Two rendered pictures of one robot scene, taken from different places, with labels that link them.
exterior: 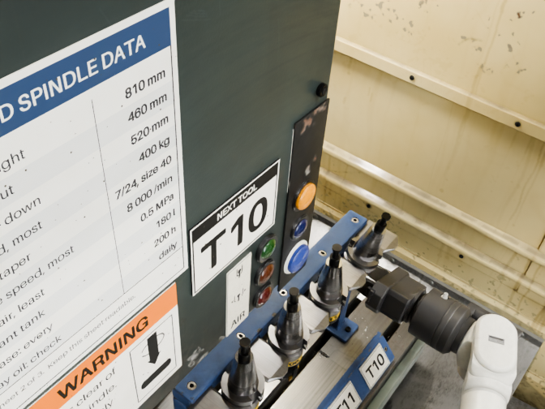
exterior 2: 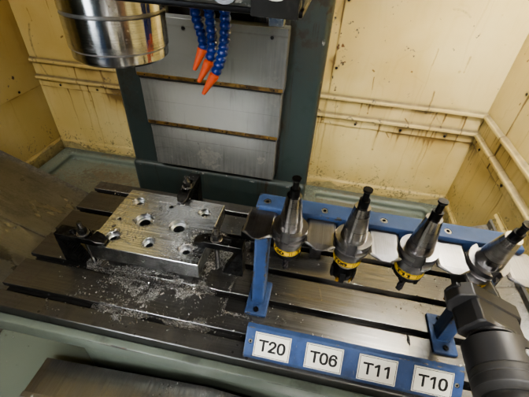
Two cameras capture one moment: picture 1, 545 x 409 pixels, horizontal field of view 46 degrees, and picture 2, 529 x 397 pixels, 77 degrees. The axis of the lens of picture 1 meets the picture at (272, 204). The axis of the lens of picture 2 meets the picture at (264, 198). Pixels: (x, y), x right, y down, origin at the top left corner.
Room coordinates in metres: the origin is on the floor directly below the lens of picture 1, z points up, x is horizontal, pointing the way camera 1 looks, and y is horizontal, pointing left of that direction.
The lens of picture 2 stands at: (0.25, -0.34, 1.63)
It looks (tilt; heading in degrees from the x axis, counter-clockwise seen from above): 40 degrees down; 64
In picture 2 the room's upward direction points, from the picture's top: 4 degrees clockwise
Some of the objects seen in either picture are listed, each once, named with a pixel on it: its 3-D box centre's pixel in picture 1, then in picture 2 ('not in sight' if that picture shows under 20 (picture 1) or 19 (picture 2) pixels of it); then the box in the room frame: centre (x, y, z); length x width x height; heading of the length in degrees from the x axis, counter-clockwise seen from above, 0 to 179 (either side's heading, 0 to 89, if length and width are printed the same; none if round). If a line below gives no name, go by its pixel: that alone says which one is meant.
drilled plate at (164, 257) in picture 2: not in sight; (162, 229); (0.28, 0.36, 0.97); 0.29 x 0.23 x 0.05; 146
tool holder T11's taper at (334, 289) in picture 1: (331, 276); (427, 233); (0.66, -0.10, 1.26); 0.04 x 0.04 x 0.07
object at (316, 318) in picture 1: (308, 315); (384, 246); (0.62, -0.07, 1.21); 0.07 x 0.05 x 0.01; 56
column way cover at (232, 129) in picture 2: not in sight; (211, 105); (0.53, 0.68, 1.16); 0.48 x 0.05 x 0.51; 146
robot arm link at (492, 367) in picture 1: (487, 363); not in sight; (0.57, -0.36, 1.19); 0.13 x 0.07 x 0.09; 166
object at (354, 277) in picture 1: (345, 274); (450, 257); (0.71, -0.13, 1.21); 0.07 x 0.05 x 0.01; 56
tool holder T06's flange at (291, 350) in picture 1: (288, 337); (352, 240); (0.57, -0.04, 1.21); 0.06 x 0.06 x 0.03
